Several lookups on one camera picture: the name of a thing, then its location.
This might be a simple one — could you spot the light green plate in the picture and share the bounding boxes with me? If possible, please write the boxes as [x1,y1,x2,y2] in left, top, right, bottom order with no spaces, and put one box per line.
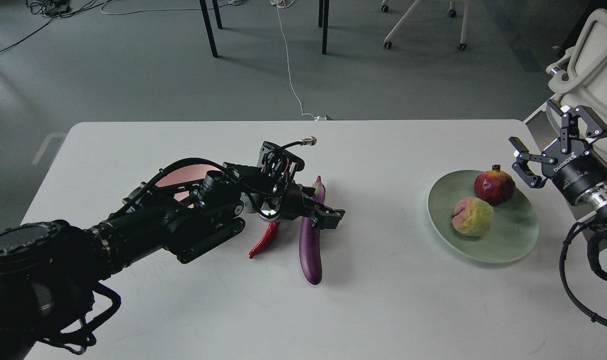
[427,170,540,264]

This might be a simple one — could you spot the green pink apple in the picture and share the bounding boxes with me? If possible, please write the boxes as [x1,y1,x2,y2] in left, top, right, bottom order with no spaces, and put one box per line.
[450,196,494,237]

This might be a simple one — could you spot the black table legs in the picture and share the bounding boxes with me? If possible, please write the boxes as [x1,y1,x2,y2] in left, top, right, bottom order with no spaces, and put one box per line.
[198,0,330,59]

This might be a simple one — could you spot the black cables on floor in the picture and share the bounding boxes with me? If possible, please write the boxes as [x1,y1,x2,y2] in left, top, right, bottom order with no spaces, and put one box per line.
[0,0,109,60]

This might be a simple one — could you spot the red pomegranate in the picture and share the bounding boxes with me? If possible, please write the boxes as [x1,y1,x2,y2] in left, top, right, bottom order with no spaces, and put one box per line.
[473,164,516,207]

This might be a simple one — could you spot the purple eggplant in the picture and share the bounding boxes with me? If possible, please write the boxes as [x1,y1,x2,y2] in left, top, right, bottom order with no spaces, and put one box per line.
[298,175,327,286]

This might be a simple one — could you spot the white chair wheeled base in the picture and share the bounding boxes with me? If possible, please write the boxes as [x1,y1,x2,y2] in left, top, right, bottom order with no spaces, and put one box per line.
[381,0,471,52]

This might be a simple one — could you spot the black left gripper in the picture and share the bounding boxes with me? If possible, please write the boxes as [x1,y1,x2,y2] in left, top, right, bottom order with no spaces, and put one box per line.
[241,182,346,230]

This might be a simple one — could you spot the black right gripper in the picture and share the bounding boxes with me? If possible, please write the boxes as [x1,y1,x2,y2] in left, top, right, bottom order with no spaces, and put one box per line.
[508,99,607,206]

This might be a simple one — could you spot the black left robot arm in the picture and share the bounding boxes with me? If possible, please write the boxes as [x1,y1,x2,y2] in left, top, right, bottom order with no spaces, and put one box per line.
[0,158,345,360]

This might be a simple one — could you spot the white office chair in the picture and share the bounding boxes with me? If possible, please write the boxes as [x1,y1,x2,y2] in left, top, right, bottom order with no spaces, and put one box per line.
[546,8,607,162]

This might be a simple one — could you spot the red chili pepper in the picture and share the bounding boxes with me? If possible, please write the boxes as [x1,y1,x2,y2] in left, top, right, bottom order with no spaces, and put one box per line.
[248,222,280,259]

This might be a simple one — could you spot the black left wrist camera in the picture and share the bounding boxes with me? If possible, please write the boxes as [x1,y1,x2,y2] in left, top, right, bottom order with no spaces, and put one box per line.
[257,139,307,194]

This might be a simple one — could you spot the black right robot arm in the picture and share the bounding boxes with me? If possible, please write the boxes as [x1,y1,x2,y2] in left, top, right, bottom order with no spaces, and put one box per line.
[509,99,607,327]

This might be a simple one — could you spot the white cable on floor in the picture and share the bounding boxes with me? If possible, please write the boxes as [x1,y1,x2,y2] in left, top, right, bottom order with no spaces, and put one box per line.
[269,0,329,122]

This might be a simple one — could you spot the pink plate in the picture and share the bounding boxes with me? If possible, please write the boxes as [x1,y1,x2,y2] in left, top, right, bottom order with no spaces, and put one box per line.
[149,164,219,204]

